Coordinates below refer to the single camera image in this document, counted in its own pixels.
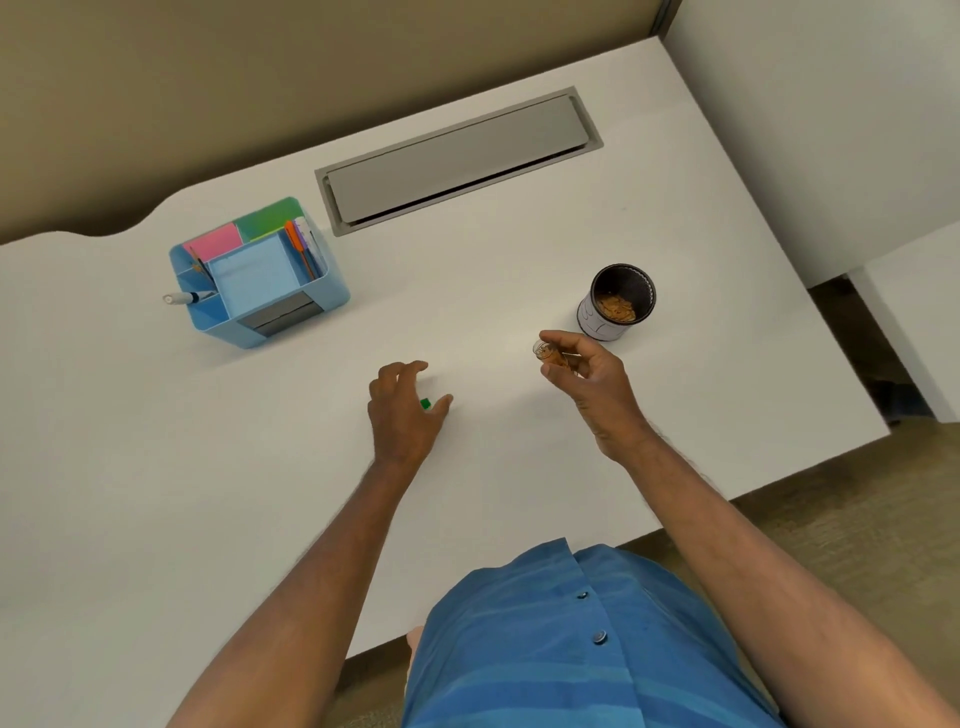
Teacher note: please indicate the person's left thumb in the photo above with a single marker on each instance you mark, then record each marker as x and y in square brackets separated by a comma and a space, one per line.
[442, 409]

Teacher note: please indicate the orange pen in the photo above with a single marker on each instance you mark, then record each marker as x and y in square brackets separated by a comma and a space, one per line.
[300, 250]

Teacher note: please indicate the small clear vial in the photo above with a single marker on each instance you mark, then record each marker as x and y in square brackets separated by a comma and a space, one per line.
[551, 354]

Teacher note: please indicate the blue desk organizer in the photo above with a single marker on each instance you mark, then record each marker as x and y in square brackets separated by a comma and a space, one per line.
[259, 274]

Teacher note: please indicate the person's right forearm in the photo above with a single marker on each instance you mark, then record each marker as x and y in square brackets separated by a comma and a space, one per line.
[757, 592]

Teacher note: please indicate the person's right thumb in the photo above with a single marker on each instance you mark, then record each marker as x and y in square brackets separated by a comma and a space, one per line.
[566, 372]

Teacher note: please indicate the person's left forearm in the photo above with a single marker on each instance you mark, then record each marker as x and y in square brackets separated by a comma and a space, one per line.
[300, 600]

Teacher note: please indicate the pile of brown rubber bands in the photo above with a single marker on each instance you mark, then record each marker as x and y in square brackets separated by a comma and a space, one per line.
[616, 307]

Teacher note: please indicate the green sticky note pad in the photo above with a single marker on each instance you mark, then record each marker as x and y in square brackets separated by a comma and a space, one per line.
[267, 218]

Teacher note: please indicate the person's left hand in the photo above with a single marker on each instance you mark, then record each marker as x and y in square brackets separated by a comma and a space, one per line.
[397, 420]

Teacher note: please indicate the blue striped shirt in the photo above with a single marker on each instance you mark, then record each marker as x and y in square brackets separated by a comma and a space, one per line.
[577, 645]

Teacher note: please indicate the person's right hand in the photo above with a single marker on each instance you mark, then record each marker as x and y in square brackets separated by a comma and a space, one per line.
[600, 394]

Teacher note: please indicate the white marker pen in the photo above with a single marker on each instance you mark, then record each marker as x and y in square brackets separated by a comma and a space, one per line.
[187, 298]

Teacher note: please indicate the dark pencil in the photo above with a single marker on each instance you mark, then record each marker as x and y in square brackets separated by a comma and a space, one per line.
[201, 266]

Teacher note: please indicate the black mesh cup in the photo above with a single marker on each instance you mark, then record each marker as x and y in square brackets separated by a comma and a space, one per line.
[616, 302]

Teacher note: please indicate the pink sticky note pad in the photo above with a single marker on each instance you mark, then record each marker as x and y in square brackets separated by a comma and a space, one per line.
[215, 241]

